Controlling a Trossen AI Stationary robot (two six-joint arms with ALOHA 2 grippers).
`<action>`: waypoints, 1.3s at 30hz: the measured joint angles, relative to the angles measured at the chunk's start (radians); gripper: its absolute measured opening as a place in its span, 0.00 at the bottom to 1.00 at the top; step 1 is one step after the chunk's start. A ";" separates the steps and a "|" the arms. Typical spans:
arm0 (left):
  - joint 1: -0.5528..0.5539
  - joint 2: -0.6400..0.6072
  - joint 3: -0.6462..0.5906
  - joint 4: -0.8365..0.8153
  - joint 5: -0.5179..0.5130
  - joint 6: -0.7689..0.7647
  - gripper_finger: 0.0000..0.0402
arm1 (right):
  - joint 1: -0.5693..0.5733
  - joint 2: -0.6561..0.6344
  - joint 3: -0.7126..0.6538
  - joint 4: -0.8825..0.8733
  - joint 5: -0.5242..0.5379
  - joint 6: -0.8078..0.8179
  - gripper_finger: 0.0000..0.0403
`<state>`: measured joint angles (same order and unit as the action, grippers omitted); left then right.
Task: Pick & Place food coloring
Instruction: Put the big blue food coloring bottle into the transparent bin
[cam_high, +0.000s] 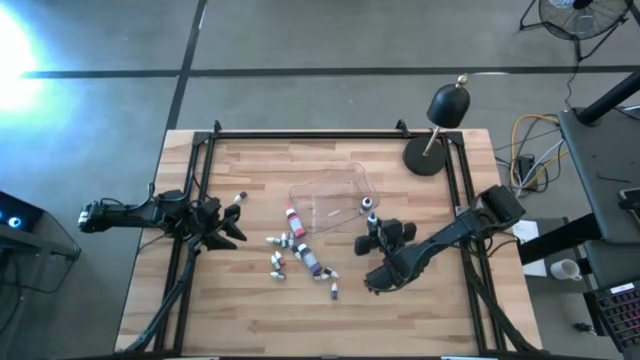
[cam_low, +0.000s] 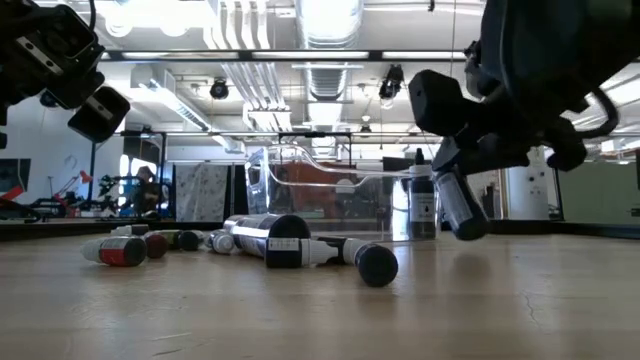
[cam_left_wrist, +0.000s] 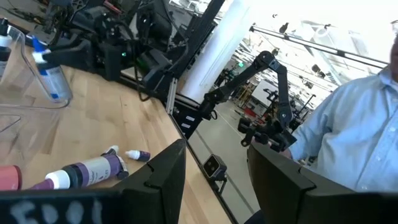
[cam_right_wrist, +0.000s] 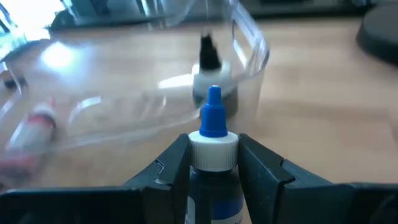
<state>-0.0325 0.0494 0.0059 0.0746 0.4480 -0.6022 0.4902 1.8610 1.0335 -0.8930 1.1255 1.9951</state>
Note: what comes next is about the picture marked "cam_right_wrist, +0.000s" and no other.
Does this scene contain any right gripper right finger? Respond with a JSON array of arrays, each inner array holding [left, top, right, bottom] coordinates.
[[238, 133, 398, 224]]

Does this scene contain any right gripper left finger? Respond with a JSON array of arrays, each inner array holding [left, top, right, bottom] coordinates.
[[0, 133, 191, 224]]

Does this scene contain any large blue-cap coloring bottle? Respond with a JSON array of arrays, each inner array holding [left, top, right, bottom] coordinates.
[[185, 85, 246, 224]]

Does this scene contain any large black-cap coloring bottle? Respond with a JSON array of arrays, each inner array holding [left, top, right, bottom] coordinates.
[[192, 30, 239, 121]]

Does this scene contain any small red coloring bottle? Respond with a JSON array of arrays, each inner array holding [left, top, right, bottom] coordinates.
[[5, 98, 59, 152]]

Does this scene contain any clear plastic container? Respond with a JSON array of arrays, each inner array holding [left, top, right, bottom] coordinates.
[[0, 0, 271, 190]]

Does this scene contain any black desk lamp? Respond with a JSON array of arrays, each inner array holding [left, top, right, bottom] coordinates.
[[355, 2, 398, 67]]

